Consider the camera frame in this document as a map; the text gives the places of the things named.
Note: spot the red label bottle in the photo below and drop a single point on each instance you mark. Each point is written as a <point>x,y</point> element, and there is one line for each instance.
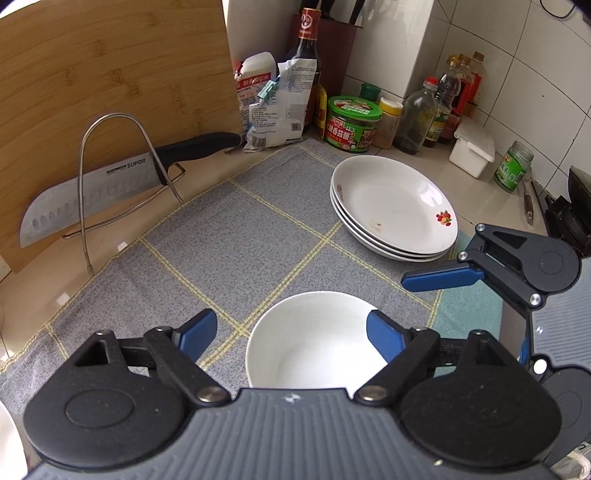
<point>464,92</point>

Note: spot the orange liquid bottle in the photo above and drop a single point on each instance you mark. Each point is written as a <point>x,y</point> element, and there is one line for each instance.
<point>478,78</point>

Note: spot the dark red knife block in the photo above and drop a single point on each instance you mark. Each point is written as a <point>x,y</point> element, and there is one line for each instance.
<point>337,55</point>

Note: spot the white floral bowl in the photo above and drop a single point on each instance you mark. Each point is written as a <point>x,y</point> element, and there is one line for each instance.
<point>314,341</point>
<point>7,443</point>

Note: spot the clear bottle red cap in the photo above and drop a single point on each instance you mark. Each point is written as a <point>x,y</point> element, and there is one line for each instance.
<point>415,120</point>

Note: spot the white fruit print plate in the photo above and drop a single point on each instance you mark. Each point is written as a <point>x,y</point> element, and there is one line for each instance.
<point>397,198</point>
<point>397,256</point>
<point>392,249</point>

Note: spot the yellow lid spice jar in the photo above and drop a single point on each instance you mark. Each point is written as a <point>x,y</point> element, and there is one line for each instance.
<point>388,124</point>

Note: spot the dark red yellow packet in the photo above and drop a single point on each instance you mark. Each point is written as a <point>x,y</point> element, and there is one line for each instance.
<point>322,108</point>

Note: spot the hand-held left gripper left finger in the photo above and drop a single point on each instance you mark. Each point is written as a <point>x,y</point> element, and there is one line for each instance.
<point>196,334</point>

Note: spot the bottle green yellow label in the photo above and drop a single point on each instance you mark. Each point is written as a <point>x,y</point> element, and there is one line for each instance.
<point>438,124</point>

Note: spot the bamboo cutting board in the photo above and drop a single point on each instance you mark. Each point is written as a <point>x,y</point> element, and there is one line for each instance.
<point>115,69</point>

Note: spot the dark soy sauce bottle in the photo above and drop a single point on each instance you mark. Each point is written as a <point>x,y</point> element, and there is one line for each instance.
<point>302,69</point>

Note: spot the red white packet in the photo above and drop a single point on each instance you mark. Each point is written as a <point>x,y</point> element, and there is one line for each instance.
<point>251,78</point>

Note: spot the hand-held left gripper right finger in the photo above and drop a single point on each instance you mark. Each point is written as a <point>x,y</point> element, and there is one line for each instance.
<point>385,339</point>

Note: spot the green cap bottle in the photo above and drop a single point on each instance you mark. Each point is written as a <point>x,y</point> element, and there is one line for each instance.
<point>369,91</point>

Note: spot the white seasoning bag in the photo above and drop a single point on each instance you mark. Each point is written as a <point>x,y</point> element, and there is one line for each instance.
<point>281,120</point>

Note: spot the green glass jar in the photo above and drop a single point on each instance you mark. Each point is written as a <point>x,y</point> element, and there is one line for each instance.
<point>512,168</point>

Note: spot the green lid sauce jar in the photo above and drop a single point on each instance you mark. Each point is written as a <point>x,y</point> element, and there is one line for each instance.
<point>353,124</point>

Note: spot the blue green binder clip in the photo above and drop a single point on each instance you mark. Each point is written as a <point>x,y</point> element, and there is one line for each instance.
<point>270,91</point>

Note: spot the grey teal checked cloth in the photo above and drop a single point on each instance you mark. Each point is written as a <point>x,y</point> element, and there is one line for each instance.
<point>231,221</point>

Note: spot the white plastic box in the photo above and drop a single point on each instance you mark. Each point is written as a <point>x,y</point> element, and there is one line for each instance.
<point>471,150</point>

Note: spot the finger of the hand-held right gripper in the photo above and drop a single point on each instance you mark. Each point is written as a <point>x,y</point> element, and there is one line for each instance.
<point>524,348</point>
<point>438,279</point>

